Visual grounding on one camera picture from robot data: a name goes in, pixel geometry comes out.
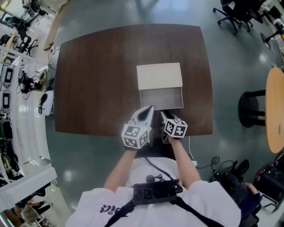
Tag black chest strap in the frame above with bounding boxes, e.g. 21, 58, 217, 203
170, 196, 221, 227
106, 198, 136, 227

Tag person's left forearm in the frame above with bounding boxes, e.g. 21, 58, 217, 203
103, 148, 140, 192

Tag white cable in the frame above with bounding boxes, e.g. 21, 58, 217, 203
187, 135, 194, 163

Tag black device cable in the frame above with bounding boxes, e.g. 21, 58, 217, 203
143, 156, 178, 185

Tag white device on floor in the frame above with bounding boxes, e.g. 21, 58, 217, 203
38, 90, 55, 116

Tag black chest-mounted device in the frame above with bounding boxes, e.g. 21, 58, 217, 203
132, 174, 184, 206

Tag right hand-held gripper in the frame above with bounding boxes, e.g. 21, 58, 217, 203
160, 110, 188, 144

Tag black floor cable with adapter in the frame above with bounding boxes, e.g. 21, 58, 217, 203
208, 156, 236, 181

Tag white box tray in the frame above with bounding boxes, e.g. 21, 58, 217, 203
139, 86, 185, 111

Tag person's white shirt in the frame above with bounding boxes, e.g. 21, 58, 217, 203
65, 156, 242, 227

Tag person's right forearm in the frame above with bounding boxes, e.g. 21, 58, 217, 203
170, 137, 202, 192

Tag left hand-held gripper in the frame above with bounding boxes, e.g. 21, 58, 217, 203
121, 106, 154, 149

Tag white shelving unit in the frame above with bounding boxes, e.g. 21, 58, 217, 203
0, 44, 58, 209

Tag round wooden table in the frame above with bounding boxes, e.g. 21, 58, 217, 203
238, 67, 284, 154

